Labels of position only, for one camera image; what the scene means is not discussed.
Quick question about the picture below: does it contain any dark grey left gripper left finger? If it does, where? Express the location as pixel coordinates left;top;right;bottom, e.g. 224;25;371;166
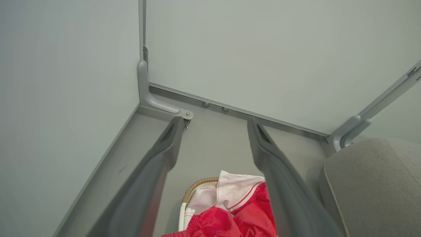
86;116;185;237

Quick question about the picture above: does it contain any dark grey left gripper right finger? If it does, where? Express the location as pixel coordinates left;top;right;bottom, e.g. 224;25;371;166
247;118;346;237

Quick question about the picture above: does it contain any red and white garment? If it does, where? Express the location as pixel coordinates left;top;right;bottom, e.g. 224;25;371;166
161;170;278;237

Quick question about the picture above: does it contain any grey upholstered seat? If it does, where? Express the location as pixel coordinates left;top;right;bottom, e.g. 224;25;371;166
318;138;421;237

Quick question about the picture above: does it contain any wicker laundry basket white liner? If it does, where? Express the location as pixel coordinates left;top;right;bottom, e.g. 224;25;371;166
178;177;220;232

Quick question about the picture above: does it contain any grey partition foot bracket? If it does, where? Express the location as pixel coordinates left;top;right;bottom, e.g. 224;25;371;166
138;60;194;120
332;115;372;152

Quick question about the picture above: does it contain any grey partition base rail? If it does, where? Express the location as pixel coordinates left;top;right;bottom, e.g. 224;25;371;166
148;82;330;138

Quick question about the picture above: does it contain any grey partition corner post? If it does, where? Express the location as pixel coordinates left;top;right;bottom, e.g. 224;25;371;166
357;59;421;123
138;0;148;64

